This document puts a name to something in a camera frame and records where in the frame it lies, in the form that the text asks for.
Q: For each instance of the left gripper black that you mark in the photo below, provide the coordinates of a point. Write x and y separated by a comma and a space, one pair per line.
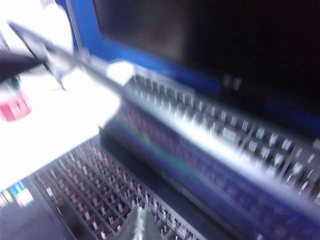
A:
15, 107

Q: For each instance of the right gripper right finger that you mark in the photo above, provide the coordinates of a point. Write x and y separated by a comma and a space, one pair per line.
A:
150, 228

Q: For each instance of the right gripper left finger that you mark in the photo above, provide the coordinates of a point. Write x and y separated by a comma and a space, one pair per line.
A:
133, 227

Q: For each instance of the black Hasee laptop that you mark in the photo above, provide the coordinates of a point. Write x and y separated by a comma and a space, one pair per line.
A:
75, 187

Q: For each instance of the black desktop keyboard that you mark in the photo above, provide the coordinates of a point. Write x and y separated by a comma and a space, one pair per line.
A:
225, 130

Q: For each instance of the black ASUS monitor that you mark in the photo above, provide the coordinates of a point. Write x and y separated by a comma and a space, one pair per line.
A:
225, 37

